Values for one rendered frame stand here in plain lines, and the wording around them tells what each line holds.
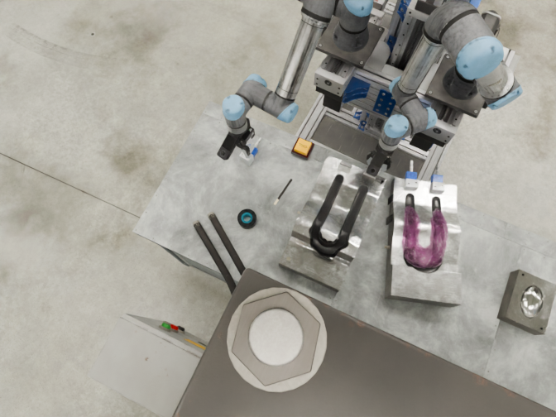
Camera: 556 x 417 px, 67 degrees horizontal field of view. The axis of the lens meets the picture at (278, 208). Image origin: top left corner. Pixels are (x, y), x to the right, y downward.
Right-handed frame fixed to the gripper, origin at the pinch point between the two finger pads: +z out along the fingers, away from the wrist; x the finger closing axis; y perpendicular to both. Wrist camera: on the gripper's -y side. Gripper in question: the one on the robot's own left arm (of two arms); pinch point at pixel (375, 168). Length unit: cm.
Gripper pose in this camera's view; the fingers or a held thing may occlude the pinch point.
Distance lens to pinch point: 185.6
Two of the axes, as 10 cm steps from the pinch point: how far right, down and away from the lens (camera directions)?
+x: -8.7, -4.6, 1.7
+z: 0.2, 3.1, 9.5
